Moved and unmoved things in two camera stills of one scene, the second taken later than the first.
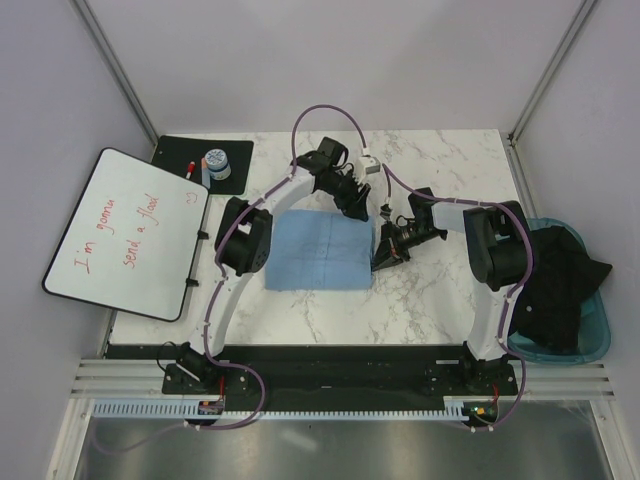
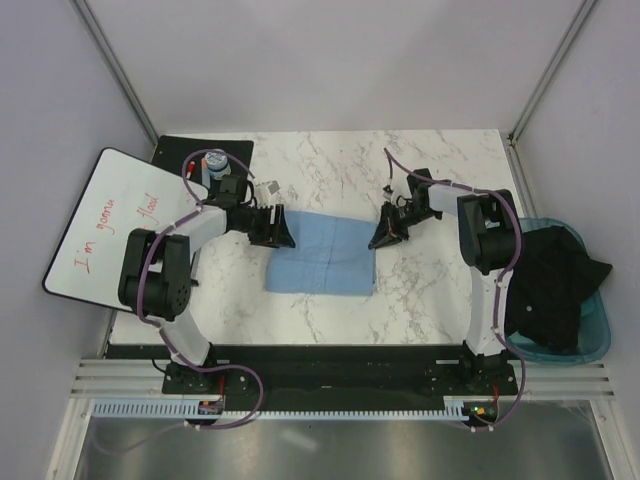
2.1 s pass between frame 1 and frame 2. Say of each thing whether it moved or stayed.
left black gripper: moved
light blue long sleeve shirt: stayed
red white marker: stayed
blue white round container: stayed
